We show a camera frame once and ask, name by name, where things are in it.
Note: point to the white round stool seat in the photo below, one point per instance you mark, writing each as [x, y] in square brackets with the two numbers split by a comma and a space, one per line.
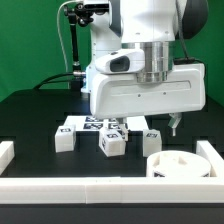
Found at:
[173, 163]

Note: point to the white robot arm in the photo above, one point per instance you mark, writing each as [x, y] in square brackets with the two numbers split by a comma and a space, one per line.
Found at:
[149, 25]

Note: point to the white front fence rail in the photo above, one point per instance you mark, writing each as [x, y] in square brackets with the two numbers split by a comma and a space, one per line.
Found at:
[110, 190]

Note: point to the white fence rail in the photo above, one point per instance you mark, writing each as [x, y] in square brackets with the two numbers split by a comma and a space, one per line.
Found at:
[6, 154]
[207, 151]
[110, 190]

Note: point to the white left fence rail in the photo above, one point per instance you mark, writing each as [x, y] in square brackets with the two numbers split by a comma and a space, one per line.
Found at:
[6, 154]

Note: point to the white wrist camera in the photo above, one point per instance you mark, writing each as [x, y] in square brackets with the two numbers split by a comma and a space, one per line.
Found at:
[121, 61]

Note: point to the white marker base plate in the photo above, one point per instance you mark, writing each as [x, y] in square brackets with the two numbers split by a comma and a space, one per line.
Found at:
[89, 123]

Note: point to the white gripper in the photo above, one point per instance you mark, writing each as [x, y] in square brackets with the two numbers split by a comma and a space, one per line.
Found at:
[121, 96]

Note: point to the white right fence rail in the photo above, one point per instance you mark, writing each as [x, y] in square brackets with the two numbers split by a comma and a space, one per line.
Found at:
[207, 151]

